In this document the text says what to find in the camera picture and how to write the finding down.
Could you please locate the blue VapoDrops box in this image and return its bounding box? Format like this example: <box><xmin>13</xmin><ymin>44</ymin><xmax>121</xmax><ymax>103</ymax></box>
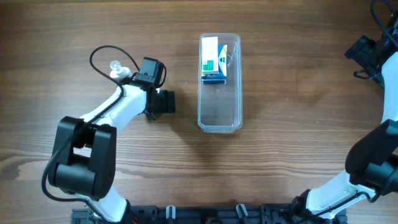
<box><xmin>201</xmin><ymin>45</ymin><xmax>228</xmax><ymax>85</ymax></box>

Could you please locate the white calamine lotion bottle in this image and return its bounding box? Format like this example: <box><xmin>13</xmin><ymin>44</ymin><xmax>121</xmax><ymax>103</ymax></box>
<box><xmin>109</xmin><ymin>60</ymin><xmax>132</xmax><ymax>81</ymax></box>

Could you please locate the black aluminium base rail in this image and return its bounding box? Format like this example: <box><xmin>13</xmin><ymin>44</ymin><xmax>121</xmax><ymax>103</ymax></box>
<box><xmin>70</xmin><ymin>203</ymin><xmax>348</xmax><ymax>224</ymax></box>

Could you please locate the white green medicine box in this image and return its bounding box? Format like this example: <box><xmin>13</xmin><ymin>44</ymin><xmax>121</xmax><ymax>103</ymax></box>
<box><xmin>201</xmin><ymin>37</ymin><xmax>218</xmax><ymax>76</ymax></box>

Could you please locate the clear plastic container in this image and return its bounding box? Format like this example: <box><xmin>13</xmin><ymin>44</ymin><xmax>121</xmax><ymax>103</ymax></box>
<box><xmin>198</xmin><ymin>33</ymin><xmax>243</xmax><ymax>133</ymax></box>

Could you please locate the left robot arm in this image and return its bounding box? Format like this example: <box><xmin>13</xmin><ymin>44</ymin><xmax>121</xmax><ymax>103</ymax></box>
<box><xmin>42</xmin><ymin>57</ymin><xmax>175</xmax><ymax>223</ymax></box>

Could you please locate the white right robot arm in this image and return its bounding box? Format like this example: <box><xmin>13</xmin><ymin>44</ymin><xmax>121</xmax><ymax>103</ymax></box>
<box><xmin>281</xmin><ymin>0</ymin><xmax>397</xmax><ymax>223</ymax></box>

